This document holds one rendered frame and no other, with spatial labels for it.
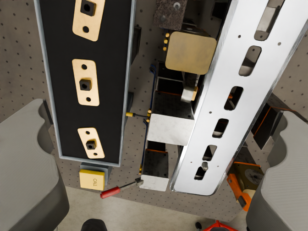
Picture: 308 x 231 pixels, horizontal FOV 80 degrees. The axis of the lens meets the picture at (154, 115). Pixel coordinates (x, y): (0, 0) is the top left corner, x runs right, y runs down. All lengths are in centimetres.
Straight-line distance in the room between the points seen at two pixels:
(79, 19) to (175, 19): 15
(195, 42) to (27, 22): 69
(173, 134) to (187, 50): 19
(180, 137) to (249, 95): 22
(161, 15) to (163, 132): 24
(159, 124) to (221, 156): 31
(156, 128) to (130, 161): 70
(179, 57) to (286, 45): 26
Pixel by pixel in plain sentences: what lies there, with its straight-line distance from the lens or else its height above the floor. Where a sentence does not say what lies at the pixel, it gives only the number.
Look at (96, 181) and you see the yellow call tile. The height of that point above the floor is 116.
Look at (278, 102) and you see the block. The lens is 71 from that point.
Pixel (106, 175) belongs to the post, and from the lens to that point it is 52.
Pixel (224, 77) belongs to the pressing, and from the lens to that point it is 51.
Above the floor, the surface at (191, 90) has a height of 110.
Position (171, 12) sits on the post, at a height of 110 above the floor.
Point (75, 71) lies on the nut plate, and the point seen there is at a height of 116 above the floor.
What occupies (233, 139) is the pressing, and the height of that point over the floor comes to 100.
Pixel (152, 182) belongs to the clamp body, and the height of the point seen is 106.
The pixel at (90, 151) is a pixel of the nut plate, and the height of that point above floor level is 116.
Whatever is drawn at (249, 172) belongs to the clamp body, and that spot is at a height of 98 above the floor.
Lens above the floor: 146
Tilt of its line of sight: 58 degrees down
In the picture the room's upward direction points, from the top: 175 degrees counter-clockwise
